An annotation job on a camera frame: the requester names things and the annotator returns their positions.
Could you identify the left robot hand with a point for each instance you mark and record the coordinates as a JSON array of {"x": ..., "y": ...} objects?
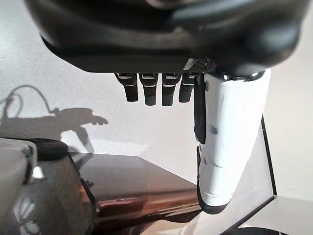
[{"x": 159, "y": 36}]

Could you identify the glossy brown stool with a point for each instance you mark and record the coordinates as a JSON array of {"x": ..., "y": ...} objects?
[{"x": 137, "y": 181}]

